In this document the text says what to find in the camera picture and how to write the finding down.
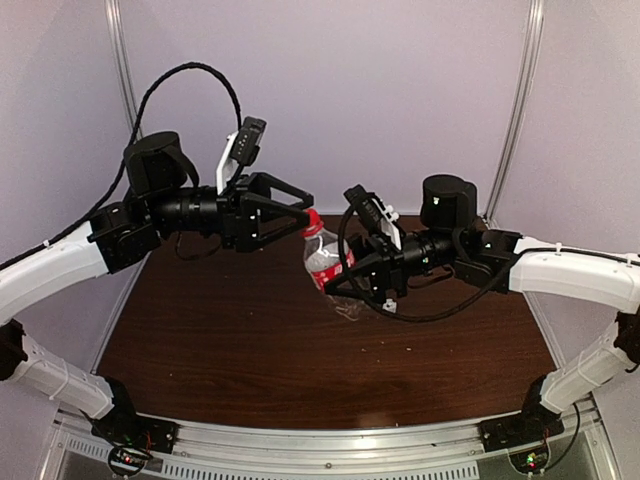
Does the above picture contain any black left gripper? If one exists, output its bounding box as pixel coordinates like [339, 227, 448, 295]
[145, 169, 313, 251]

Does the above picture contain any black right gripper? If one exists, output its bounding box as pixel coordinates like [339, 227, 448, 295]
[316, 227, 462, 304]

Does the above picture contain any small cola bottle red cap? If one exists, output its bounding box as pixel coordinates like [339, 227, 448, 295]
[302, 225, 361, 321]

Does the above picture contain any white bottle cap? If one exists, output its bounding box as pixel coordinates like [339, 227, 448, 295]
[382, 298, 397, 313]

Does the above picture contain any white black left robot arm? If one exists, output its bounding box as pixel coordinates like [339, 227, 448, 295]
[1, 126, 313, 444]

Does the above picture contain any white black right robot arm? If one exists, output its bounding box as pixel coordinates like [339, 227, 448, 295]
[323, 174, 639, 442]

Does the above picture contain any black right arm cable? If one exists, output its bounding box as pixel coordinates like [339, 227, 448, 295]
[338, 204, 531, 322]

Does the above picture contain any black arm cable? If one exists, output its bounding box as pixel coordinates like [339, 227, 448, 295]
[0, 60, 246, 274]
[338, 204, 531, 322]

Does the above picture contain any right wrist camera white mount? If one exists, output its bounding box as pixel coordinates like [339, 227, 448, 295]
[343, 184, 403, 250]

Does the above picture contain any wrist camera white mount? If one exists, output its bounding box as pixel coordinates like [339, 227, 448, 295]
[215, 116, 267, 194]
[343, 184, 403, 250]

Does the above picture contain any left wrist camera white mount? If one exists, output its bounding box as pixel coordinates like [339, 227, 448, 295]
[215, 116, 267, 194]

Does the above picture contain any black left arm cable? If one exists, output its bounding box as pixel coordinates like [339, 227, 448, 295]
[0, 60, 246, 274]

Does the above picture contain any aluminium left corner post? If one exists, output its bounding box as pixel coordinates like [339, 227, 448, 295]
[103, 0, 169, 224]

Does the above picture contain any aluminium corner post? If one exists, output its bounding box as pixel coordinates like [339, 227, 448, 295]
[103, 0, 169, 224]
[484, 0, 545, 225]

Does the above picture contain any aluminium front frame rail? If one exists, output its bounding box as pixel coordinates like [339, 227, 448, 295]
[47, 394, 609, 480]

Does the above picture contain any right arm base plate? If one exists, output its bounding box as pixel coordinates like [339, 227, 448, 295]
[478, 413, 565, 476]

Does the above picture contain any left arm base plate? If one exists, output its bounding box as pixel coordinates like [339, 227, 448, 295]
[87, 416, 178, 478]

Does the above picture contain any aluminium right corner post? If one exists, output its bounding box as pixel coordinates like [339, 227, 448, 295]
[484, 0, 545, 225]

